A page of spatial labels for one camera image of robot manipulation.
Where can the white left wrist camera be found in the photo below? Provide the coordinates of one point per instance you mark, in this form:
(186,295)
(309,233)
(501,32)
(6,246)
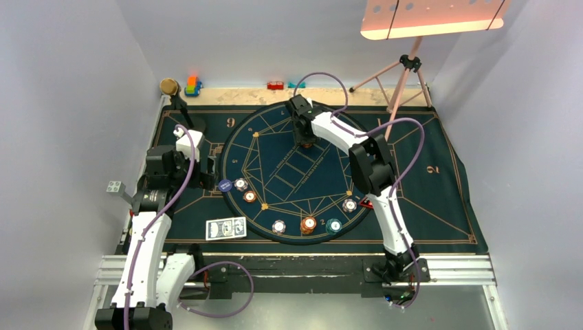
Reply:
(189,144)

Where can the red triangular dealer button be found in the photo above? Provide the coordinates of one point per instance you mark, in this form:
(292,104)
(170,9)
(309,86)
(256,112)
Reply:
(366,203)

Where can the teal toy block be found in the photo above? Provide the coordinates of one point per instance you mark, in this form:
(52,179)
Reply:
(294,85)

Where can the pink tripod stand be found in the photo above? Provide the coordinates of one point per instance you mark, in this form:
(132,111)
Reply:
(411,64)

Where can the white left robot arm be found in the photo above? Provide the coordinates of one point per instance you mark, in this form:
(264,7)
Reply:
(147,292)

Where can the grey lego brick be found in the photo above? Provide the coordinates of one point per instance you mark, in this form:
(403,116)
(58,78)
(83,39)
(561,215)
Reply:
(115,187)

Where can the round blue poker mat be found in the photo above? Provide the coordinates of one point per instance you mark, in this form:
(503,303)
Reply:
(291,182)

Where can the orange blue toy block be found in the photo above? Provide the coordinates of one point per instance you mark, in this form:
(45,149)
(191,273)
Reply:
(193,86)

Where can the white purple poker chip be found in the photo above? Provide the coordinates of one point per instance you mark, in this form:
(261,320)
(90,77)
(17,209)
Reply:
(240,184)

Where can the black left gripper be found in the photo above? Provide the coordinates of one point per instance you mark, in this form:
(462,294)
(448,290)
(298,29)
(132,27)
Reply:
(203,179)

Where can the aluminium frame rail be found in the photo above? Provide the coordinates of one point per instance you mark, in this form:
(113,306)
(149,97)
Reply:
(324,291)

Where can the pink perforated light panel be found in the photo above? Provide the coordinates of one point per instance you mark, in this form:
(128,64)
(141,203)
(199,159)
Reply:
(412,18)

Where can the red toy block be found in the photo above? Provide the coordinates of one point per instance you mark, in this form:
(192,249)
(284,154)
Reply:
(275,85)

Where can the dark green rectangular poker mat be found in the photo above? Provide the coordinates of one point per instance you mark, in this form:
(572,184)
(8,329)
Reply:
(433,197)

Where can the blue playing card deck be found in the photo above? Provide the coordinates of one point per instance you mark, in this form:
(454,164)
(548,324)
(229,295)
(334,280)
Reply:
(227,228)

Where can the gold round microphone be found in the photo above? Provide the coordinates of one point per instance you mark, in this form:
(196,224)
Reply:
(169,86)

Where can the orange chip stack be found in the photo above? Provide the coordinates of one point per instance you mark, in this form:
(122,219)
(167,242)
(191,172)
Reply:
(307,225)

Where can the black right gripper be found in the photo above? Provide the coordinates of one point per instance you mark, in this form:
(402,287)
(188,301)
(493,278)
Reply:
(300,138)

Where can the blue small blind button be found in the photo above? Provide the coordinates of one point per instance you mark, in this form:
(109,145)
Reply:
(225,185)

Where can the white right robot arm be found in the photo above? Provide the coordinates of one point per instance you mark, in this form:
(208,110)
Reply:
(372,172)

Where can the orange poker chip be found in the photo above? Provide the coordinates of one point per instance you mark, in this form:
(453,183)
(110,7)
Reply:
(249,196)

